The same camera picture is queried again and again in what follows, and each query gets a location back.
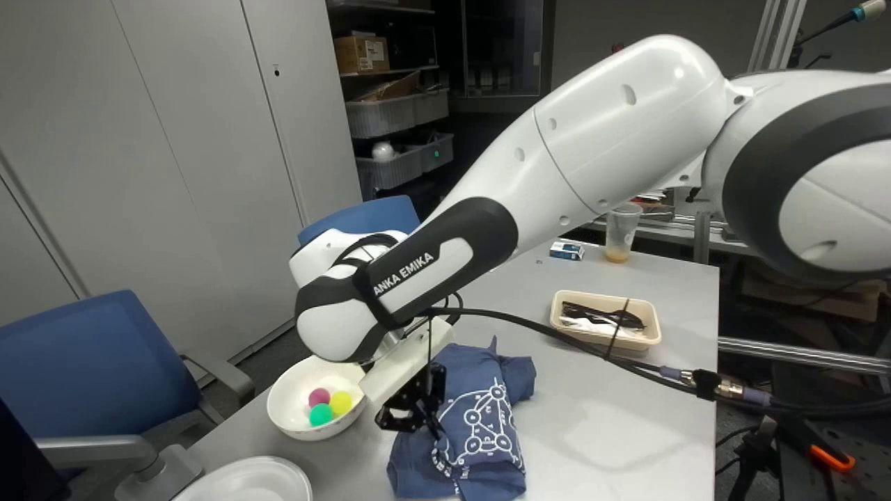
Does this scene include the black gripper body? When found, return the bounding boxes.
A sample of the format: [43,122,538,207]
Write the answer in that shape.
[372,364,437,425]

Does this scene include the blue printed t-shirt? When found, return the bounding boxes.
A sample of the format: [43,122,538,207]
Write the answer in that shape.
[384,339,539,501]

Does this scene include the white bowl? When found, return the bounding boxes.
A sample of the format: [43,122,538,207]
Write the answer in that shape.
[263,356,372,446]

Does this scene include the beige plastic tray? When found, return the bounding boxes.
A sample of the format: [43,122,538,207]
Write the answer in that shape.
[545,288,664,356]

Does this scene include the white plate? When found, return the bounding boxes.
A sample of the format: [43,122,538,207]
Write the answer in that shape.
[171,455,313,501]

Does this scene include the black cutlery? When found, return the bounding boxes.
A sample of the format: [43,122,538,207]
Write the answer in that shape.
[560,299,649,333]

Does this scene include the grey storage bin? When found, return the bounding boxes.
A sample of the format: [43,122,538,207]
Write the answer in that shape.
[344,84,451,141]
[352,130,455,196]

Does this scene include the clear plastic cup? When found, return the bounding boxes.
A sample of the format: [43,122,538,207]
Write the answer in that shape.
[603,207,646,265]

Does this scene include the grey workbench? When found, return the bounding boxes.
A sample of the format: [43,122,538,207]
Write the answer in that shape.
[572,207,753,265]

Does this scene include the blue chair with grey armrest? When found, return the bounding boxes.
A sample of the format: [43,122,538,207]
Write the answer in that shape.
[0,289,259,501]

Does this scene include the black tripod with orange clamp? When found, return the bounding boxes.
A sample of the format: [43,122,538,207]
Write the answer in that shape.
[717,406,859,501]

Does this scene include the cardboard box on shelf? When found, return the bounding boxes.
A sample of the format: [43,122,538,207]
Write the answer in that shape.
[334,31,391,77]

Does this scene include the dark shelf unit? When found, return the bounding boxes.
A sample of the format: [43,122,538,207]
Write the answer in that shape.
[326,0,560,204]

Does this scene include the grey metal cabinet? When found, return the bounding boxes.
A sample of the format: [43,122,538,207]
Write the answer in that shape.
[0,0,365,364]

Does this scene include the large brown cardboard box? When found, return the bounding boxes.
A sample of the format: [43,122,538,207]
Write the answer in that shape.
[739,267,891,328]

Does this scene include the black stand with grey tip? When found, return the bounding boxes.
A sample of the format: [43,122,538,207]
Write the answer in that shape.
[795,0,891,73]

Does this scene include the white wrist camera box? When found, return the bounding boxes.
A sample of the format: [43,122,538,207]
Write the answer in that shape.
[358,315,455,413]

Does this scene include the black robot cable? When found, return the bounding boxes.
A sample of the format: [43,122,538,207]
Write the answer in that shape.
[405,292,777,413]

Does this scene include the grey metal rail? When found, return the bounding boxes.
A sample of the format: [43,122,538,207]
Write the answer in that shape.
[717,333,891,379]

